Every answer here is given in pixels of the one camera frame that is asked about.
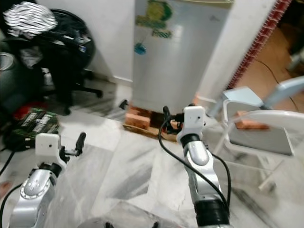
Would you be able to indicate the black flat bag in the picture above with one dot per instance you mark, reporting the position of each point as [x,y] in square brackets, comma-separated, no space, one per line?
[13,142]

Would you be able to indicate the small red object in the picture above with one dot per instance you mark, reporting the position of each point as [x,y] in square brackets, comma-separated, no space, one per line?
[27,110]

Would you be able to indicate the black clothes pile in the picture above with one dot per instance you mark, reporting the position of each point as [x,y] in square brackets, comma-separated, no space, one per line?
[66,45]

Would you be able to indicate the grey robot leg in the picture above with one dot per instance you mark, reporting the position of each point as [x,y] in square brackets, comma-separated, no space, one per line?
[142,225]
[90,224]

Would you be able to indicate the grey left robot leg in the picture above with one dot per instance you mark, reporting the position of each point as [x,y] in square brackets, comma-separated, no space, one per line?
[90,224]

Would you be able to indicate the white black striped cloth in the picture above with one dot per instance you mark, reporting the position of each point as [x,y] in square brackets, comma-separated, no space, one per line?
[28,19]

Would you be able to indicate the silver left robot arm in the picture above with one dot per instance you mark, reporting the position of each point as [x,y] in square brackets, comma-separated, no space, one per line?
[35,190]

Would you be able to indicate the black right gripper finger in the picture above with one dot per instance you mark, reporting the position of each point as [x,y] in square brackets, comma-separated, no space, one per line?
[166,113]

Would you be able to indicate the grey right robot leg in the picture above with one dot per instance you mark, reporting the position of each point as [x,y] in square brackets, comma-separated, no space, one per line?
[142,225]

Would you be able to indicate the blue round fridge magnet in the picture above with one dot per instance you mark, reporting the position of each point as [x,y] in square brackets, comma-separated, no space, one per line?
[140,49]

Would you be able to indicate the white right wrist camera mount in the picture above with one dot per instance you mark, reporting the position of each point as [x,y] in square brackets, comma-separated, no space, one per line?
[194,121]

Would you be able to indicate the green drink carton pack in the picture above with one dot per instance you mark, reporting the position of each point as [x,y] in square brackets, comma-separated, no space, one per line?
[40,123]

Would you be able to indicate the person's bare foot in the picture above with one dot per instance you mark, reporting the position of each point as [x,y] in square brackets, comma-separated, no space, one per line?
[4,190]

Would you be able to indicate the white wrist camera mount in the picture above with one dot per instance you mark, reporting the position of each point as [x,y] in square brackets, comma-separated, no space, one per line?
[194,121]
[47,147]

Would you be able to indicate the small black floor object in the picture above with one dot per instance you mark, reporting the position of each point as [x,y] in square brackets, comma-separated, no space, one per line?
[123,104]

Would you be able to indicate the dark grey bulky bag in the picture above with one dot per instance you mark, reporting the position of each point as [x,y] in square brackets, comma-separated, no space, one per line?
[19,95]

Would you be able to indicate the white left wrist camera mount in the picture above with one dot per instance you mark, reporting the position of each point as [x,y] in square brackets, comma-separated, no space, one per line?
[47,147]

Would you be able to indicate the white plastic chair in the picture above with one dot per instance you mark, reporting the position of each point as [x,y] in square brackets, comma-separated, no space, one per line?
[261,142]

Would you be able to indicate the grey fridge door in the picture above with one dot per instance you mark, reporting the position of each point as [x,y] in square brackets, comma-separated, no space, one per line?
[180,71]

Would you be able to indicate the grey round fan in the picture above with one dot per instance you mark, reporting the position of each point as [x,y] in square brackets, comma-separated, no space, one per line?
[7,61]

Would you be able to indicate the black office chair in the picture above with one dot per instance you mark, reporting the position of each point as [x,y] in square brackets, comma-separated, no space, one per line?
[69,80]

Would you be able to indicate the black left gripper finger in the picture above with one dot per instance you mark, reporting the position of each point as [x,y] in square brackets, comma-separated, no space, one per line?
[80,141]

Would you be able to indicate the green yellow logo sticker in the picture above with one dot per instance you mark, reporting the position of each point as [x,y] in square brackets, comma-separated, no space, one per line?
[154,21]

